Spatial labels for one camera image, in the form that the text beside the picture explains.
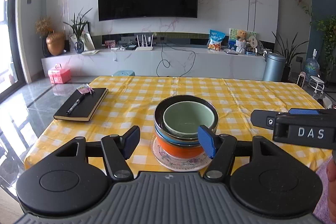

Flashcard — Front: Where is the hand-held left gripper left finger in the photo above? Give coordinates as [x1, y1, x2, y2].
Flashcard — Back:
[54, 126, 140, 179]

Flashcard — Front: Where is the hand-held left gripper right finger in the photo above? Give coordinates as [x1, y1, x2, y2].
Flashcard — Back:
[197, 125, 284, 179]

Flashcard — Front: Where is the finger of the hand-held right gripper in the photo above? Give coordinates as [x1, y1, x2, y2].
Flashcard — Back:
[250, 109, 279, 131]
[288, 108, 321, 116]

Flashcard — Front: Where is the clear glass plate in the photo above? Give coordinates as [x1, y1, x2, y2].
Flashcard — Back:
[150, 133, 215, 171]

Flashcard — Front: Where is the orange steel bowl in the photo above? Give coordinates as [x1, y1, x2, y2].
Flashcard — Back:
[155, 133, 209, 160]

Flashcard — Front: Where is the green ceramic bowl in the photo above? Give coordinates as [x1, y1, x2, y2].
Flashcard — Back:
[163, 101, 216, 139]

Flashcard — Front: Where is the blue steel bowl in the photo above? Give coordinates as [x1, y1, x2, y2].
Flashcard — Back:
[154, 94, 219, 146]

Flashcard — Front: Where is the person's right hand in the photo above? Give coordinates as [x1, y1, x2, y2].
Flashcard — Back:
[327, 160, 336, 224]

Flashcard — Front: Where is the white round stand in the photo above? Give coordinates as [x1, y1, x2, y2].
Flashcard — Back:
[308, 76, 326, 96]

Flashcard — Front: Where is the yellow checked tablecloth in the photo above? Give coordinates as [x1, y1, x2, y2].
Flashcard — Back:
[24, 76, 332, 180]

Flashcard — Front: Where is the blue water jug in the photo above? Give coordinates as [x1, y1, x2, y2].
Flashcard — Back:
[304, 48, 321, 80]

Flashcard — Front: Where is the grey trash bin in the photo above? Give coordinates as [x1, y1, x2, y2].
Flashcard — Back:
[262, 52, 286, 82]

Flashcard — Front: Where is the black notebook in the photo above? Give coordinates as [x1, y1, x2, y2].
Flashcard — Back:
[53, 88, 109, 122]

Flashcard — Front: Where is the long-leaf potted plant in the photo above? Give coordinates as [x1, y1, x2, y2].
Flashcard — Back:
[272, 31, 309, 83]

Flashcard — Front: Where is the black pen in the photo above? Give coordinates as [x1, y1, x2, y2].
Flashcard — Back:
[66, 96, 85, 115]

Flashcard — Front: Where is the light blue stool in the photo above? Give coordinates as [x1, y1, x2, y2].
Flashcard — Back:
[113, 70, 135, 77]

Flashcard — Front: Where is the pink candy wrapper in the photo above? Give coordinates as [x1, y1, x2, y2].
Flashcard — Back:
[77, 84, 94, 95]

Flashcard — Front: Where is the leafy green plant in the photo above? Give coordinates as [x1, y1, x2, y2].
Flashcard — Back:
[315, 16, 336, 77]

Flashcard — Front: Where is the round paper fan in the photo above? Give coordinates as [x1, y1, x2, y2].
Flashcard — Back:
[248, 35, 259, 52]

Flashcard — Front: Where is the white marble TV cabinet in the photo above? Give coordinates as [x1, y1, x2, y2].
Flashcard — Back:
[41, 44, 267, 79]

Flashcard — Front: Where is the green picture card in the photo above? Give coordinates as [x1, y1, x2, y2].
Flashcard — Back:
[228, 28, 258, 51]

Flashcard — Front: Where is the blue snack bag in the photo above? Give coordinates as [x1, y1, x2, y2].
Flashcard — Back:
[208, 29, 226, 51]

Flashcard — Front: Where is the white router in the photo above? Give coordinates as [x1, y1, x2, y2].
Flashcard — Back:
[135, 34, 154, 52]

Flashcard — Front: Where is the pink gift box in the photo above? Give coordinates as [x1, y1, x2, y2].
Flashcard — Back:
[48, 64, 71, 84]

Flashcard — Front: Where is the white drawing card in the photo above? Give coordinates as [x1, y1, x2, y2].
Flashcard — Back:
[70, 32, 95, 52]

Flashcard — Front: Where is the plant in blue glass vase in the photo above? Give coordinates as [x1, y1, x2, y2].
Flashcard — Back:
[63, 7, 93, 54]

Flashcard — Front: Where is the gold round vase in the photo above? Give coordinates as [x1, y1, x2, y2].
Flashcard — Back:
[46, 32, 65, 56]

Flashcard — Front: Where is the dried flower bunch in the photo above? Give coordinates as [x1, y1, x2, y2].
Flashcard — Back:
[35, 17, 54, 36]

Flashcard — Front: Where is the glass sliding door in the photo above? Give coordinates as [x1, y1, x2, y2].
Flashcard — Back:
[0, 0, 27, 94]

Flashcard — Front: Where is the black cable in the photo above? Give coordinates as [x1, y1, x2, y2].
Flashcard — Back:
[157, 43, 196, 77]

